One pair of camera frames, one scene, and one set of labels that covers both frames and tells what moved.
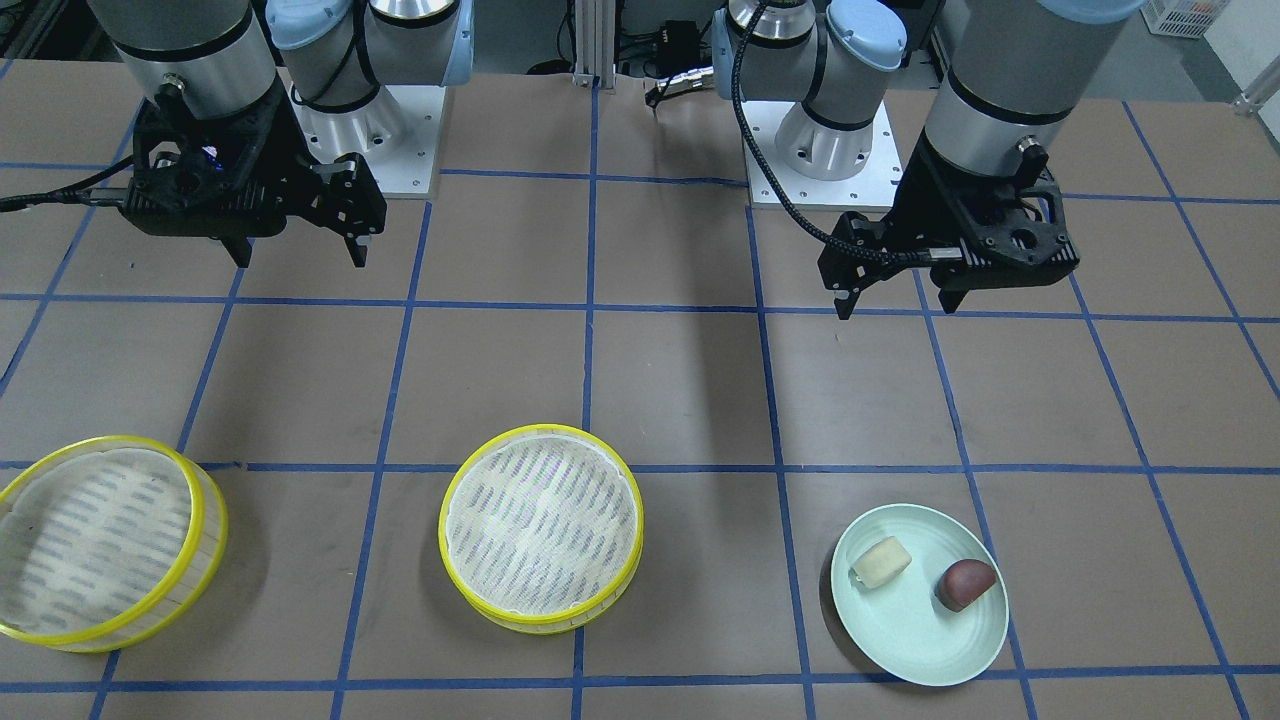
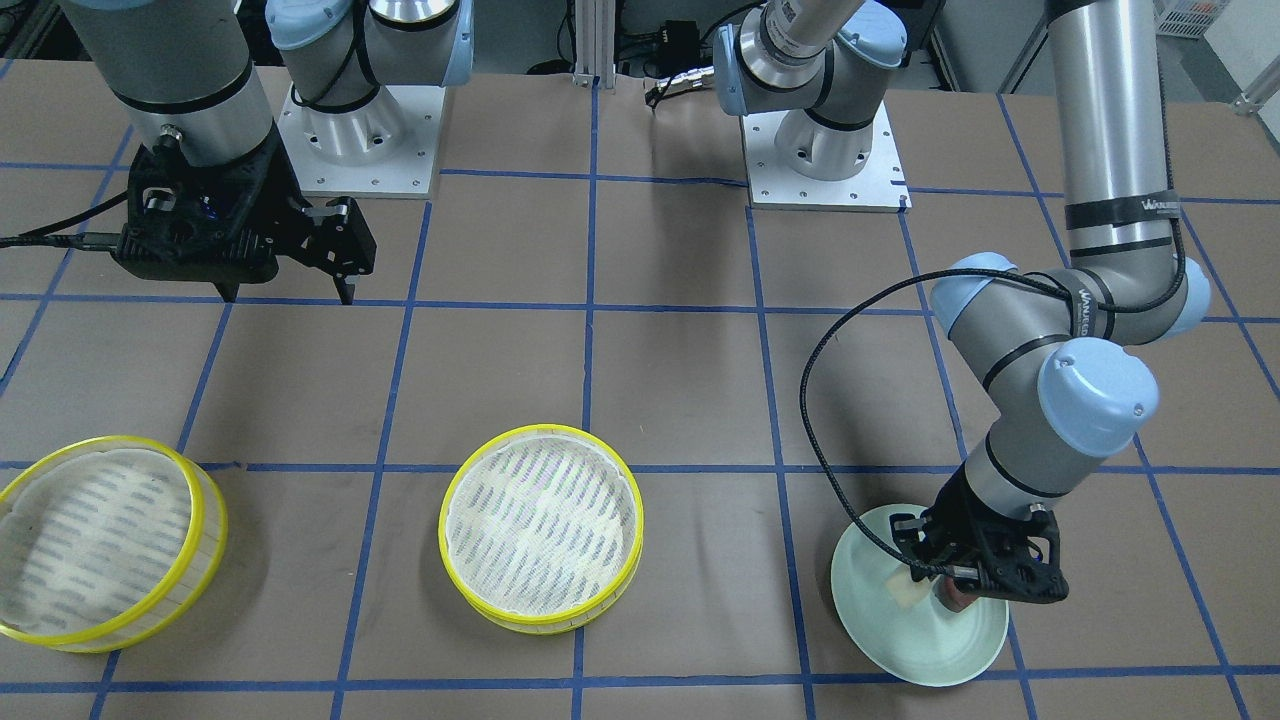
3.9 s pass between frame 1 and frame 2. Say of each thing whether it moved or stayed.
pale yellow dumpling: moved
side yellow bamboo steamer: stayed
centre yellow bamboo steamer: stayed
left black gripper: moved
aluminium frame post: stayed
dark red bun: stayed
